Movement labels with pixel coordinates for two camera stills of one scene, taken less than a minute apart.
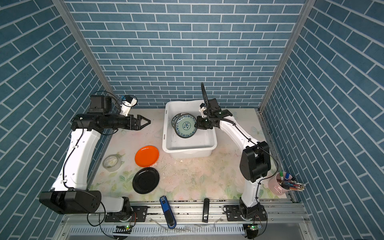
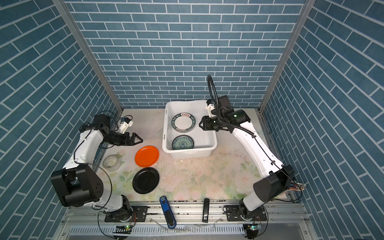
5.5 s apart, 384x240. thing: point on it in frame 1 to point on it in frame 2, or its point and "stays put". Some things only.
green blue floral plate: (184, 126) to (182, 142)
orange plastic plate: (147, 156) stays put
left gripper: (137, 126) to (127, 142)
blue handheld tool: (170, 219) stays put
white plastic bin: (201, 144) stays put
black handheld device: (205, 214) stays put
